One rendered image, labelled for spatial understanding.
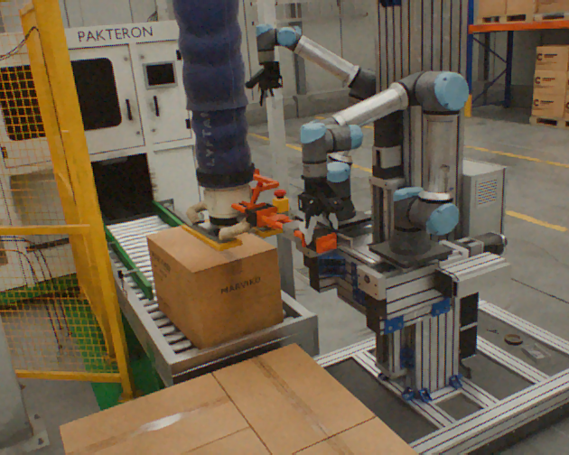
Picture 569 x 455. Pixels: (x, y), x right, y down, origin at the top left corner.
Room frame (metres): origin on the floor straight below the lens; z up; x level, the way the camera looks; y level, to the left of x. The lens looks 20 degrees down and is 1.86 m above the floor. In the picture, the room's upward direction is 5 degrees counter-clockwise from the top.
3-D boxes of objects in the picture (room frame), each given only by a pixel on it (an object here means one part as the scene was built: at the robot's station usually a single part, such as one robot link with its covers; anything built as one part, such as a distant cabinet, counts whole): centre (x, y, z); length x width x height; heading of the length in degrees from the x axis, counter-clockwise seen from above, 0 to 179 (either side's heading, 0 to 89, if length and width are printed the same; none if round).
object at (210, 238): (2.10, 0.29, 1.13); 0.34 x 0.10 x 0.05; 32
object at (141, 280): (3.41, 1.12, 0.60); 1.60 x 0.10 x 0.09; 26
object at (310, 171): (1.66, -0.10, 1.45); 0.08 x 0.08 x 0.05
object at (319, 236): (1.64, -0.10, 1.23); 0.08 x 0.07 x 0.05; 32
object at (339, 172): (2.42, -0.25, 1.20); 0.13 x 0.12 x 0.14; 176
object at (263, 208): (1.94, 0.08, 1.23); 0.10 x 0.08 x 0.06; 122
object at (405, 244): (1.97, -0.46, 1.09); 0.15 x 0.15 x 0.10
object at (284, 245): (2.90, 0.01, 0.50); 0.07 x 0.07 x 1.00; 26
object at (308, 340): (2.16, 0.20, 0.48); 0.70 x 0.03 x 0.15; 116
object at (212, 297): (2.48, 0.36, 0.75); 0.60 x 0.40 x 0.40; 30
